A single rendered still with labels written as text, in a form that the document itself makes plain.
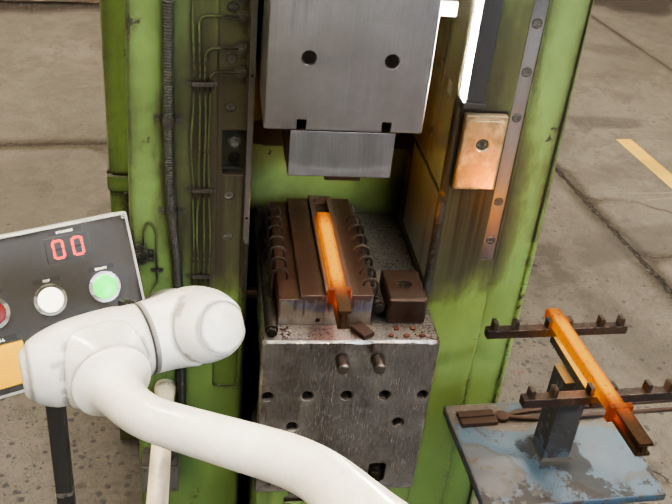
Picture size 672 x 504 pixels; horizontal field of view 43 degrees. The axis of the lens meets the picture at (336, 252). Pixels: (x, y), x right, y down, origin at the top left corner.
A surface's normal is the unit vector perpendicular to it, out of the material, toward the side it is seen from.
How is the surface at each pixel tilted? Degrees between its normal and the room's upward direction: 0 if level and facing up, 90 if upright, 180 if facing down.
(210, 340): 66
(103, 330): 4
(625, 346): 0
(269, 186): 90
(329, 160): 90
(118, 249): 60
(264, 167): 90
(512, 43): 90
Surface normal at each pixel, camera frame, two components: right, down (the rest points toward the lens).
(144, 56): 0.11, 0.54
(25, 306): 0.50, 0.00
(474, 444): 0.09, -0.84
